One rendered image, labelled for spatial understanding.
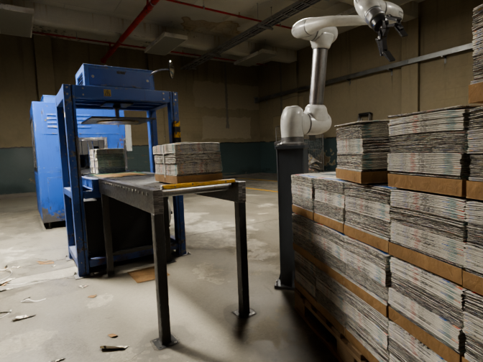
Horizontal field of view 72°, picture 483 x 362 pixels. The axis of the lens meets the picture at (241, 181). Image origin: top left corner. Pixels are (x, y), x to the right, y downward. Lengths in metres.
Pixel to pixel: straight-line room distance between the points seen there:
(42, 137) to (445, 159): 4.87
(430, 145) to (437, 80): 7.80
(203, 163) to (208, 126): 9.97
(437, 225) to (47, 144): 4.85
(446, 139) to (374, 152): 0.34
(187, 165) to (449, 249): 1.31
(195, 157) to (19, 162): 8.71
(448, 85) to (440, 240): 7.76
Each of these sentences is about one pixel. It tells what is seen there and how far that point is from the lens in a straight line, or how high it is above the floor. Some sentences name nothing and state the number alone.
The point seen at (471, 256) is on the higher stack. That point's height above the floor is 0.69.
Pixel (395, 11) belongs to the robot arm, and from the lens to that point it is 2.09.
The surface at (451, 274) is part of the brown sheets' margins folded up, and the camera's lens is 1.07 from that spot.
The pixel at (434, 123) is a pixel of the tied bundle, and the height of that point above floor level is 1.03.
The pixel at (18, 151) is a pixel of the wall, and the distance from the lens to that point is 10.39.
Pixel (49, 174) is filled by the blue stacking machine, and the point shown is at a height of 0.77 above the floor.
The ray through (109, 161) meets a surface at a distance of 3.75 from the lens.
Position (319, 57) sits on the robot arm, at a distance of 2.47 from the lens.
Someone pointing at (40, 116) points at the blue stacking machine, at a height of 1.55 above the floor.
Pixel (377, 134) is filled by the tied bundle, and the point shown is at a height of 1.01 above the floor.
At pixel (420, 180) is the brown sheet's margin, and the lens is 1.10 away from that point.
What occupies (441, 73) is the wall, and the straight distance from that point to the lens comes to 8.85.
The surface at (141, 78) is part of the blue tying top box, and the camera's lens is 3.27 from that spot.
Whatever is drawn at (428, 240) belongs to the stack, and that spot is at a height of 0.70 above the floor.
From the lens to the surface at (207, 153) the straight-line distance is 1.92.
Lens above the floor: 0.97
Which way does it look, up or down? 5 degrees down
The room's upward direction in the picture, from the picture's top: 2 degrees counter-clockwise
